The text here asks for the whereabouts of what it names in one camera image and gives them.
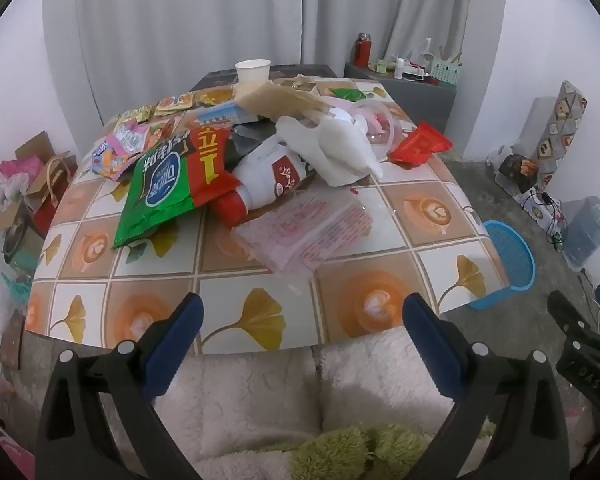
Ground black snack bag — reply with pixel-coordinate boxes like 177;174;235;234
497;152;539;182

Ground white crumpled plastic bag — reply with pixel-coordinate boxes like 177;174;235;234
275;107;386;188

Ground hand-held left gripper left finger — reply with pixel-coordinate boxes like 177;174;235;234
35;292;204;480

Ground grey cabinet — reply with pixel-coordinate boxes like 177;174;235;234
344;62;457;132

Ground red thermos bottle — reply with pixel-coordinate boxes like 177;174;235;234
352;33;374;68

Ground golden brown packet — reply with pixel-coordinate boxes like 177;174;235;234
195;88;232;106

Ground green snack bag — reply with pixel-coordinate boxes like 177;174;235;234
111;127;201;251

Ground white plastic container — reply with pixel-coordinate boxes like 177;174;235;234
487;167;531;196

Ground green fluffy cloth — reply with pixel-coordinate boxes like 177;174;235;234
260;422;497;480

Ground black cables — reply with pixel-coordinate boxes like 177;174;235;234
525;189;567;252

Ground black pot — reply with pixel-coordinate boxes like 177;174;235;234
4;219;32;262

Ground pink and purple snack packet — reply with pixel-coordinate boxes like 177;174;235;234
91;119;153;181

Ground clear printed plastic bag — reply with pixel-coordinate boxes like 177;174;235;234
230;195;374;274

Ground red snack bag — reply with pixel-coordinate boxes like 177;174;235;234
185;125;239;208

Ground white paper cup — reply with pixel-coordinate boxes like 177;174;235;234
234;59;271;86

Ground blue water jug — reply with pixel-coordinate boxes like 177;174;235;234
562;195;600;269

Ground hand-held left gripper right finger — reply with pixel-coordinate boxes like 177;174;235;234
402;292;571;480

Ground blue plastic basket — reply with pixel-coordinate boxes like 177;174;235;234
467;220;537;311

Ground green pen holder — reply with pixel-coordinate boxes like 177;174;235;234
430;57;464;86

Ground white bottle with red cap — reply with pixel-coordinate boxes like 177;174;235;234
210;137;321;227

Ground orange seasoning packet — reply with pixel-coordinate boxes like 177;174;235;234
155;92;196;111

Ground red foil packet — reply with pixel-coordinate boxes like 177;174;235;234
387;121;454;169

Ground clear plastic container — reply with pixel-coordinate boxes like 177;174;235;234
330;100;402;161

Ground white printed bag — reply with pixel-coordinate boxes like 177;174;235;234
517;187;562;222

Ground pink plastic bag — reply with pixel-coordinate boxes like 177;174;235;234
0;156;47;177

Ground black plastic bag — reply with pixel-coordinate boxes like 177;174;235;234
225;119;282;167

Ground cardboard box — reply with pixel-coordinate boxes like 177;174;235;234
0;130;77;241

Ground brown paper carrier bag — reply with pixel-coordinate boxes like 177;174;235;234
29;155;79;233

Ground grey curtain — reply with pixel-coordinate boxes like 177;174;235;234
42;0;507;128

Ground tall patterned board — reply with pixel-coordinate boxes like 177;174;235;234
520;80;589;196

